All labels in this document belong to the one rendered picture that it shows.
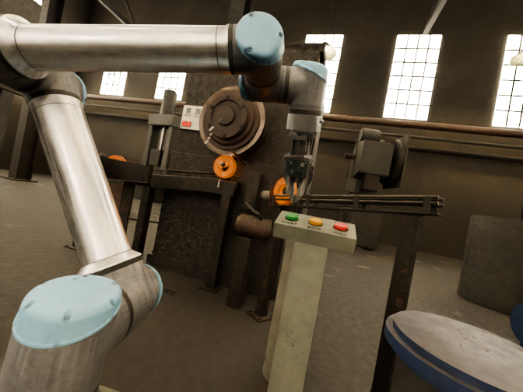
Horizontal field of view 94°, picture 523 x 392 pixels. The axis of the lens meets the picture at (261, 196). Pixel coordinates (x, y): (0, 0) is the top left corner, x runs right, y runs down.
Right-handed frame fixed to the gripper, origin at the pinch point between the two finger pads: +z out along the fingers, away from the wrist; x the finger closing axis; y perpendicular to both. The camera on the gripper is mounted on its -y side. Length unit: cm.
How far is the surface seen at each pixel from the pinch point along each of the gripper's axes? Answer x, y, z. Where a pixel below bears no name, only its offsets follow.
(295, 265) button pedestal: 3.9, 7.9, 18.2
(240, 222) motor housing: -36, -47, 36
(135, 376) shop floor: -40, 29, 60
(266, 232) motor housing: -19, -46, 38
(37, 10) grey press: -325, -152, -110
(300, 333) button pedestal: 8.7, 14.4, 36.1
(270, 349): -1, 6, 57
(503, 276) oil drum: 178, -182, 102
